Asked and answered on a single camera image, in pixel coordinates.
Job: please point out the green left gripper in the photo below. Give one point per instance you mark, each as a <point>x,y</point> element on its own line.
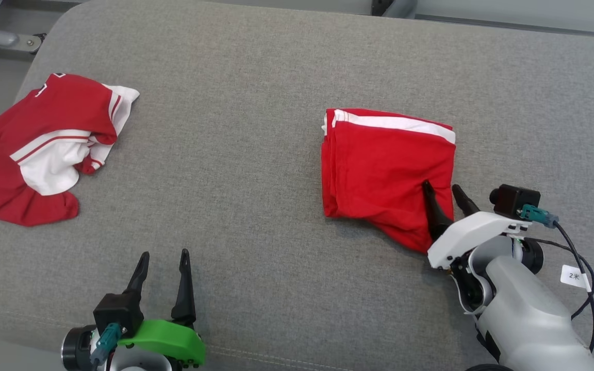
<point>173,337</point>

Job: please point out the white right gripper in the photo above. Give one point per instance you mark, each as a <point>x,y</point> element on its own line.
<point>475,229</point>

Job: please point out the red shorts with white trim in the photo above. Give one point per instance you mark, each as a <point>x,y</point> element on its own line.
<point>379,170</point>

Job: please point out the red and white basketball jersey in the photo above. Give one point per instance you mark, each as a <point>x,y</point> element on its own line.
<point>18,165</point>

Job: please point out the grey fabric sofa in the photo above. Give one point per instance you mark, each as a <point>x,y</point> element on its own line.
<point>276,206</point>

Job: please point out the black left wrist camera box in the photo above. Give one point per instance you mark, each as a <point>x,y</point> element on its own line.
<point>116,312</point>

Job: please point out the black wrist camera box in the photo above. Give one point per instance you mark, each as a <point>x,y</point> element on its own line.
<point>513,200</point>
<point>116,312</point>

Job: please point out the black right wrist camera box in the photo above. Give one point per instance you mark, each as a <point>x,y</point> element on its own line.
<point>513,200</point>

